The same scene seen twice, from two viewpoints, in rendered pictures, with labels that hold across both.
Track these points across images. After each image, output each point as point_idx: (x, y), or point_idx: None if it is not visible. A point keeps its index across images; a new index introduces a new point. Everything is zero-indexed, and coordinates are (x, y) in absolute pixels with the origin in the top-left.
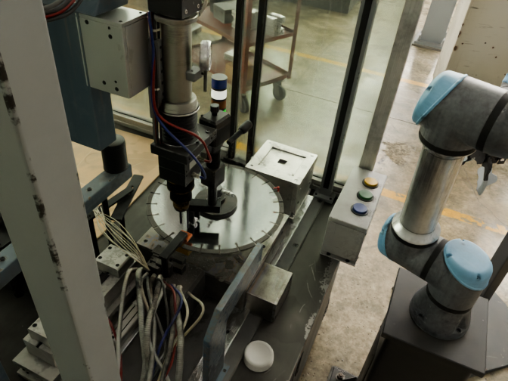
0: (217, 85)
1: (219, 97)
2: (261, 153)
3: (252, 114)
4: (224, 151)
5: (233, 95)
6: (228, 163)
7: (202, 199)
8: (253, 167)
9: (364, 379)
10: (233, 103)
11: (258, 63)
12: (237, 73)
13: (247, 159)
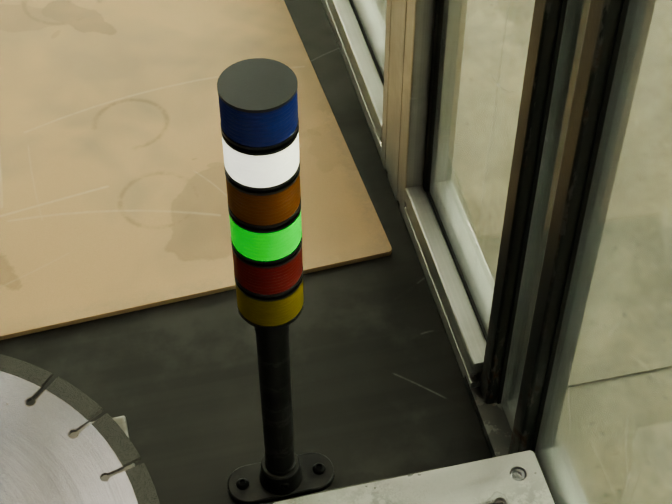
0: (222, 115)
1: (234, 170)
2: (415, 492)
3: (542, 304)
4: (468, 357)
5: (513, 175)
6: (459, 412)
7: None
8: None
9: None
10: (511, 210)
11: (585, 102)
12: (535, 95)
13: (511, 453)
